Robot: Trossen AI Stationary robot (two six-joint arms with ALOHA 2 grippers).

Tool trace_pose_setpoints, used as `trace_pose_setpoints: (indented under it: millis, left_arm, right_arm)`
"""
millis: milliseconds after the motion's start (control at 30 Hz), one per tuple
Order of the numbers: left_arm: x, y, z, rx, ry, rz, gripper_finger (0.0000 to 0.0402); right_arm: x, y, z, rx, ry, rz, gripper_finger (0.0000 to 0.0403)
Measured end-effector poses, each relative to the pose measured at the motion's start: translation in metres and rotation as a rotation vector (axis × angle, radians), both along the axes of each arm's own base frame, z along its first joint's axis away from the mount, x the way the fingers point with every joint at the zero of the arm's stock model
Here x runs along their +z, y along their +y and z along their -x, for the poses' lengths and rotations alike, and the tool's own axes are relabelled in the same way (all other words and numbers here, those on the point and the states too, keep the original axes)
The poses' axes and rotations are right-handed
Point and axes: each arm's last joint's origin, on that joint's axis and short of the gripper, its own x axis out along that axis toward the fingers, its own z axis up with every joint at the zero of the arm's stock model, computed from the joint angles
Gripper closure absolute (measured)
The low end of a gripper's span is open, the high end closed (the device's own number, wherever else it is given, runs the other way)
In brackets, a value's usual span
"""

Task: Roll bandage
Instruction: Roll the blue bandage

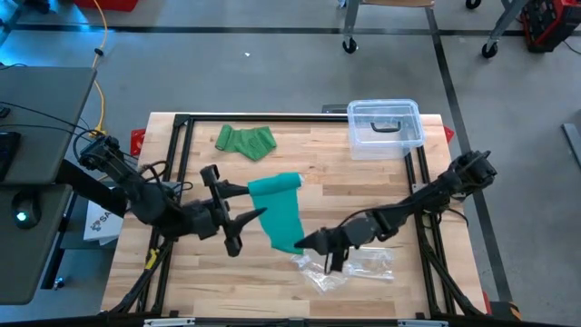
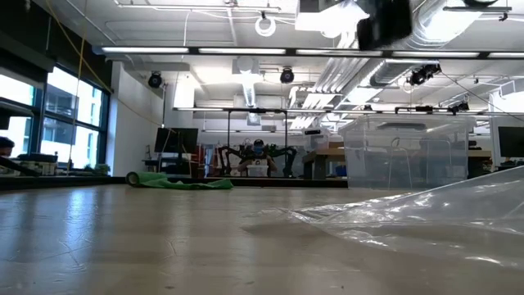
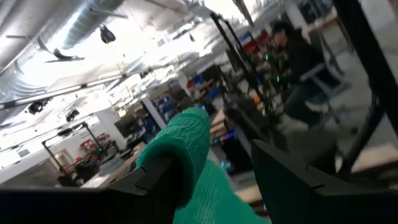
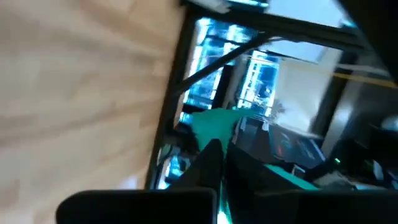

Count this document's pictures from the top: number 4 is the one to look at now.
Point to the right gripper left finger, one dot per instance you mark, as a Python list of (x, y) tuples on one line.
[(199, 174)]

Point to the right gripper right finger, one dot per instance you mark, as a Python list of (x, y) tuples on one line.
[(248, 186)]

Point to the teal elastic bandage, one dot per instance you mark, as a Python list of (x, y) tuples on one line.
[(217, 124)]

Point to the large window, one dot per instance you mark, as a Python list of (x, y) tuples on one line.
[(261, 81)]

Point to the black aluminium table frame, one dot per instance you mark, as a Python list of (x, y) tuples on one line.
[(174, 93)]

